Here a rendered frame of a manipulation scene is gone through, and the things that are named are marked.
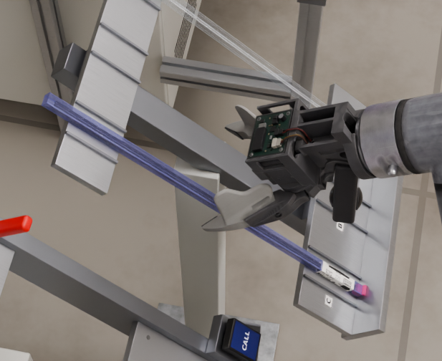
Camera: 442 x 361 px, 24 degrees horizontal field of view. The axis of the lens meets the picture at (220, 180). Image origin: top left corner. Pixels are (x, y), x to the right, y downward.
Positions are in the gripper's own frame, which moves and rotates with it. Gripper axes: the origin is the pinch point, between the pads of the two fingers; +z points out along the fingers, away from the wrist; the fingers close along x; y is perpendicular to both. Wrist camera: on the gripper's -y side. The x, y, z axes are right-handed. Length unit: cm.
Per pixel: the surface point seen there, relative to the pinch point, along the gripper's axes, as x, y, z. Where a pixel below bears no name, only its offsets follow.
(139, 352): 18.1, -5.6, 10.6
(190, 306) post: -8, -44, 37
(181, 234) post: -7.8, -22.4, 23.3
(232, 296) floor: -27, -79, 55
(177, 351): 15.7, -11.0, 9.6
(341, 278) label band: 0.1, -25.1, -2.5
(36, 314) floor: -16, -57, 87
